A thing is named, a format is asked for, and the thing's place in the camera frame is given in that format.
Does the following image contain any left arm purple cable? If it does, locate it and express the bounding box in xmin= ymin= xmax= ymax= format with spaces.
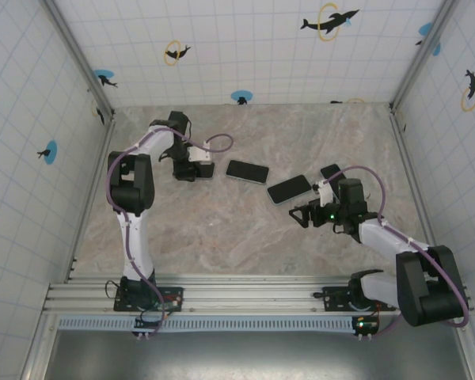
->
xmin=105 ymin=125 xmax=235 ymax=340

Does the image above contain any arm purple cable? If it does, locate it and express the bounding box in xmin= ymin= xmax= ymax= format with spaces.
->
xmin=105 ymin=125 xmax=235 ymax=340
xmin=322 ymin=165 xmax=471 ymax=340

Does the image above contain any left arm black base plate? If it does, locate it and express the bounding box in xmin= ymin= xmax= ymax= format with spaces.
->
xmin=113 ymin=285 xmax=185 ymax=313

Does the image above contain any aluminium table side rail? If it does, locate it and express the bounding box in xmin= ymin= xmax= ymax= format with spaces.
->
xmin=389 ymin=106 xmax=450 ymax=283
xmin=63 ymin=116 xmax=118 ymax=283

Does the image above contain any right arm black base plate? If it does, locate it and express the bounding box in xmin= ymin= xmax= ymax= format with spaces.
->
xmin=322 ymin=285 xmax=381 ymax=313

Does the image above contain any grey metal sheet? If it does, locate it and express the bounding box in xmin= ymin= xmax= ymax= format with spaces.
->
xmin=43 ymin=329 xmax=474 ymax=380

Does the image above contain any aluminium frame post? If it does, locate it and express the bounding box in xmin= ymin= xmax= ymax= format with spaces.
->
xmin=389 ymin=0 xmax=460 ymax=112
xmin=39 ymin=0 xmax=116 ymax=122

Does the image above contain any white slotted cable duct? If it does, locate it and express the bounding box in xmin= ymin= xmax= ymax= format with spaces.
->
xmin=57 ymin=315 xmax=359 ymax=332

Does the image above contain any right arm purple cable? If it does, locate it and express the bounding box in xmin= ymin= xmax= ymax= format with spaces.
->
xmin=322 ymin=165 xmax=471 ymax=340

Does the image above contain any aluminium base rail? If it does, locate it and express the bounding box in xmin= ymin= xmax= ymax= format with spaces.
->
xmin=43 ymin=275 xmax=475 ymax=317

